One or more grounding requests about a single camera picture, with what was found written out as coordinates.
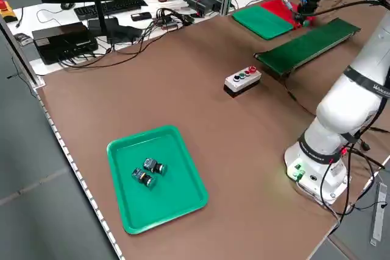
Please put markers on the grey push-button control box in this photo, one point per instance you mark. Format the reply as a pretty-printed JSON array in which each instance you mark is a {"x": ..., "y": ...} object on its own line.
[{"x": 242, "y": 85}]

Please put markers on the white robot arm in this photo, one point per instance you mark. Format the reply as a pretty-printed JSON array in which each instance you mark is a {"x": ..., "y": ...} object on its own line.
[{"x": 341, "y": 111}]

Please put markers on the green belt conveyor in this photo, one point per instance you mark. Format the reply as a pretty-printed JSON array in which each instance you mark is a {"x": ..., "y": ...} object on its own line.
[{"x": 304, "y": 50}]

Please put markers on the black equipment box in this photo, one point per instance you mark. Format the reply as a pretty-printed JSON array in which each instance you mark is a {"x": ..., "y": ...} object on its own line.
[{"x": 61, "y": 44}]

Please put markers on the red plastic tray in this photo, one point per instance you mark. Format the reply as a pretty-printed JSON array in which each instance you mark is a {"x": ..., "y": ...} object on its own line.
[{"x": 274, "y": 8}]

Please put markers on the green plastic tray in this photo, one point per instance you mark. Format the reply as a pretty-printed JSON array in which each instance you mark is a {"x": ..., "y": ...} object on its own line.
[
  {"x": 170, "y": 199},
  {"x": 262, "y": 22}
]

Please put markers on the black phone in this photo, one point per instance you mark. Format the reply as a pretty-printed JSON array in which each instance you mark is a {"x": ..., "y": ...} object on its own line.
[{"x": 141, "y": 16}]

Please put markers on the black keyboard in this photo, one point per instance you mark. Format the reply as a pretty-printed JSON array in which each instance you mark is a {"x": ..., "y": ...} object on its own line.
[{"x": 122, "y": 5}]

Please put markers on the grey power strip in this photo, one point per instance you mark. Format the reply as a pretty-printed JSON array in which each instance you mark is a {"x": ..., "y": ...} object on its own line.
[{"x": 378, "y": 211}]

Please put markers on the black computer mouse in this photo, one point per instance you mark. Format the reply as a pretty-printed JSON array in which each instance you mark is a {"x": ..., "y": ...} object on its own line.
[{"x": 67, "y": 5}]

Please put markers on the small black device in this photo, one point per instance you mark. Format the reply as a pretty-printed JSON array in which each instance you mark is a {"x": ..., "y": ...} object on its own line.
[{"x": 22, "y": 39}]

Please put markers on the red yellow emergency stop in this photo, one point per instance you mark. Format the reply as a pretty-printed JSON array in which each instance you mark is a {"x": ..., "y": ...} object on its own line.
[{"x": 6, "y": 10}]

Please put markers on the aluminium frame rail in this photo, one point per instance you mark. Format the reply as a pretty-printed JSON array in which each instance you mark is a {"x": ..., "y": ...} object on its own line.
[{"x": 24, "y": 62}]

